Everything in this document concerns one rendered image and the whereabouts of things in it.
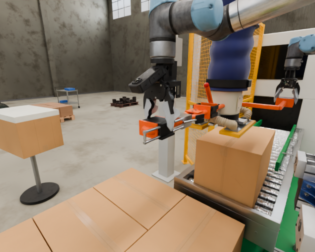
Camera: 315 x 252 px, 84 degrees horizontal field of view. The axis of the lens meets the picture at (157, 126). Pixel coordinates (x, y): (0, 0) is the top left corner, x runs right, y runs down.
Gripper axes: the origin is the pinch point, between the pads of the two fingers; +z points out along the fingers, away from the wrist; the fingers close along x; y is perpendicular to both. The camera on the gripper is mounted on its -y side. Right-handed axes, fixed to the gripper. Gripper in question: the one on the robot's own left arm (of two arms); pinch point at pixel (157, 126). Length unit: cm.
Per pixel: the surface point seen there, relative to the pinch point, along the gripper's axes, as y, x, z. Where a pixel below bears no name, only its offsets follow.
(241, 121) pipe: 57, -10, 8
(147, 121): -3.5, 1.1, -1.9
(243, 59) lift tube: 56, -7, -23
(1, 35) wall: 183, 1176, -194
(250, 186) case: 65, -18, 49
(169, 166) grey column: 132, 93, 106
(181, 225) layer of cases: 30, 7, 68
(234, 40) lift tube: 52, -3, -31
